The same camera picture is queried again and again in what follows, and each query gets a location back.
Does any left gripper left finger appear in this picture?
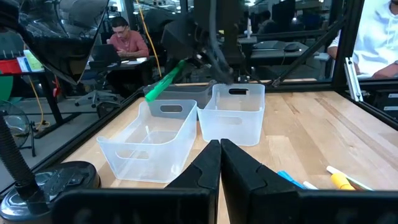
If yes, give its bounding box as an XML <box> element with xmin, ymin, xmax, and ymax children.
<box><xmin>51</xmin><ymin>139</ymin><xmax>223</xmax><ymax>224</ymax></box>

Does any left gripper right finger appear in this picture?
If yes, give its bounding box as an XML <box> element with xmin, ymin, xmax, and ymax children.
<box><xmin>220</xmin><ymin>138</ymin><xmax>398</xmax><ymax>224</ymax></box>

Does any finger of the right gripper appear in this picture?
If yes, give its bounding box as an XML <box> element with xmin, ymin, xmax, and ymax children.
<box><xmin>188</xmin><ymin>45</ymin><xmax>205</xmax><ymax>68</ymax></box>
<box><xmin>173</xmin><ymin>45</ymin><xmax>190</xmax><ymax>65</ymax></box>

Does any green highlighter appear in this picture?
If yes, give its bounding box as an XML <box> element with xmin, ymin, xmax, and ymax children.
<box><xmin>144</xmin><ymin>59</ymin><xmax>188</xmax><ymax>103</ymax></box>

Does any green dry-erase marker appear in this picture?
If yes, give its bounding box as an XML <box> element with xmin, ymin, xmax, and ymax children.
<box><xmin>326</xmin><ymin>165</ymin><xmax>374</xmax><ymax>192</ymax></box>

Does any yellow highlighter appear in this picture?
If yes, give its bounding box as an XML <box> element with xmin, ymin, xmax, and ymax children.
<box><xmin>330</xmin><ymin>172</ymin><xmax>356</xmax><ymax>191</ymax></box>

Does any red and white shoe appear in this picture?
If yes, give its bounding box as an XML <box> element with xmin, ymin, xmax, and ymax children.
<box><xmin>106</xmin><ymin>16</ymin><xmax>150</xmax><ymax>59</ymax></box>

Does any black office desk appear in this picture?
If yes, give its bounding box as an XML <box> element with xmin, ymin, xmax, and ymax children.
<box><xmin>248</xmin><ymin>30</ymin><xmax>330</xmax><ymax>82</ymax></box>

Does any clear plastic bin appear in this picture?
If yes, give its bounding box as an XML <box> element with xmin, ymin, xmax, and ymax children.
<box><xmin>97</xmin><ymin>99</ymin><xmax>198</xmax><ymax>184</ymax></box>
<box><xmin>197</xmin><ymin>83</ymin><xmax>266</xmax><ymax>147</ymax></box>

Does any black laptop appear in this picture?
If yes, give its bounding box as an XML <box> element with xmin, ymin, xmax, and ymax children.
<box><xmin>89</xmin><ymin>43</ymin><xmax>121</xmax><ymax>70</ymax></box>

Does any black computer mouse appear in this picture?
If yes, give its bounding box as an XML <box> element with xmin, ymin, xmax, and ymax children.
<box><xmin>284</xmin><ymin>42</ymin><xmax>301</xmax><ymax>53</ymax></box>

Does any grey office chair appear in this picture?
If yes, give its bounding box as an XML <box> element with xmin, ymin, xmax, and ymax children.
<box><xmin>74</xmin><ymin>60</ymin><xmax>124</xmax><ymax>110</ymax></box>

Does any black gooseneck desk lamp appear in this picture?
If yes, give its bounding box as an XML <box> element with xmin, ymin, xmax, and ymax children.
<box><xmin>0</xmin><ymin>0</ymin><xmax>110</xmax><ymax>224</ymax></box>

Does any black standing desk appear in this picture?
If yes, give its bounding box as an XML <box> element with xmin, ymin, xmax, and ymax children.
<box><xmin>0</xmin><ymin>70</ymin><xmax>83</xmax><ymax>139</ymax></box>

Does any red box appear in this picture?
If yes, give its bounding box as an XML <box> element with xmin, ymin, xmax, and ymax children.
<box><xmin>0</xmin><ymin>58</ymin><xmax>22</xmax><ymax>75</ymax></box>

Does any black floor fan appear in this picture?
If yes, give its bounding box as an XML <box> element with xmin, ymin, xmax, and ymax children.
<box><xmin>0</xmin><ymin>99</ymin><xmax>37</xmax><ymax>158</ymax></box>

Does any person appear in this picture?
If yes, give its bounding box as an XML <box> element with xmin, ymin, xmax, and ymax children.
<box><xmin>326</xmin><ymin>0</ymin><xmax>398</xmax><ymax>80</ymax></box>

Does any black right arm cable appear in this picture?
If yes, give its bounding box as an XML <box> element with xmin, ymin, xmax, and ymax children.
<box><xmin>206</xmin><ymin>0</ymin><xmax>234</xmax><ymax>85</ymax></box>

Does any yellow hanging cable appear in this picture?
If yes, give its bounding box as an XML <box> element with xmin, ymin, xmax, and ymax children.
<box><xmin>136</xmin><ymin>0</ymin><xmax>163</xmax><ymax>78</ymax></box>

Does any black aluminium table frame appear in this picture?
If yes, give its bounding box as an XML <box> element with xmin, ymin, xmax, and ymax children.
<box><xmin>0</xmin><ymin>0</ymin><xmax>398</xmax><ymax>200</ymax></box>

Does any yellow floor cable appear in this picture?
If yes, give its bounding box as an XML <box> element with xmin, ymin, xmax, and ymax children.
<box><xmin>27</xmin><ymin>76</ymin><xmax>50</xmax><ymax>131</ymax></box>

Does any silver aluminium bracket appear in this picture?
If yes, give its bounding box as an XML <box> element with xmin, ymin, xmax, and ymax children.
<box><xmin>343</xmin><ymin>57</ymin><xmax>364</xmax><ymax>103</ymax></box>

